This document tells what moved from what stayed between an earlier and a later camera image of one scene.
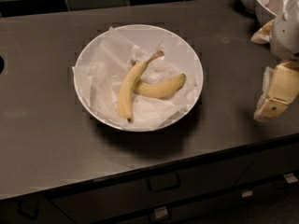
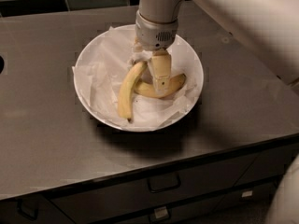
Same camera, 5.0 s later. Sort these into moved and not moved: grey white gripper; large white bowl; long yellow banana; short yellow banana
Moved: grey white gripper
Not moved: short yellow banana; long yellow banana; large white bowl
